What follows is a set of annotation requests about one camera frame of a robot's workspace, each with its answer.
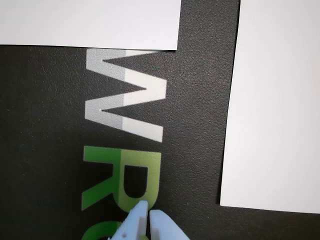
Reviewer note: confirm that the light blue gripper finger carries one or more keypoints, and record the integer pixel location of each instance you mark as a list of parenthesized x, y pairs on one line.
[(165, 228), (132, 225)]

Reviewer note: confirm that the black mat with WRO print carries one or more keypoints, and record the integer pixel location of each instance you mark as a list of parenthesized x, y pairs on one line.
[(45, 130)]

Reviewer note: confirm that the plain white paper sheet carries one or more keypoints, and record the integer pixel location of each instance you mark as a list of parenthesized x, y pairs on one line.
[(275, 112)]

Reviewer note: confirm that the white paper sheet marked 1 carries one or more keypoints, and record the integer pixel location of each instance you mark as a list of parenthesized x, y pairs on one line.
[(87, 22)]

